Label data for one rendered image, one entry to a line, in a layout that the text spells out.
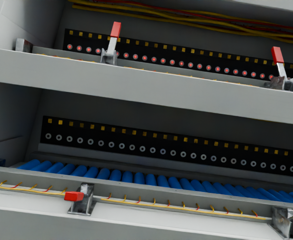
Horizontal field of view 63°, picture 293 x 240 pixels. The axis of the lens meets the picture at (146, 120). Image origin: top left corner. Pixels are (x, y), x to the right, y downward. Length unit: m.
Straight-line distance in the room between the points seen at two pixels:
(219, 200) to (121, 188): 0.14
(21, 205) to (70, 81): 0.17
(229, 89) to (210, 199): 0.16
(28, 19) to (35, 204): 0.31
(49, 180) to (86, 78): 0.15
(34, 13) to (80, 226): 0.38
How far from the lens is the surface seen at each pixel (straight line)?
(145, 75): 0.34
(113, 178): 0.39
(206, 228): 0.33
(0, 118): 0.44
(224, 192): 0.42
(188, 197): 0.36
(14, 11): 0.46
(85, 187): 0.31
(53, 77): 0.36
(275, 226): 0.39
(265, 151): 0.54
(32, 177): 0.37
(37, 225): 0.33
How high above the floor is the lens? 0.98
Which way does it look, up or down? 16 degrees up
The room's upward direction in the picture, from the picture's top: 7 degrees clockwise
